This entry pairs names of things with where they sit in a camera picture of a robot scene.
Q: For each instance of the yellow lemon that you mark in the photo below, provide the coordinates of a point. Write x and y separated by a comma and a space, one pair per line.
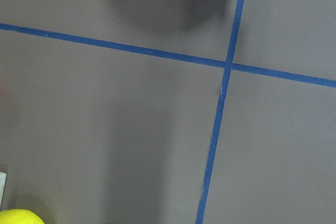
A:
20, 216

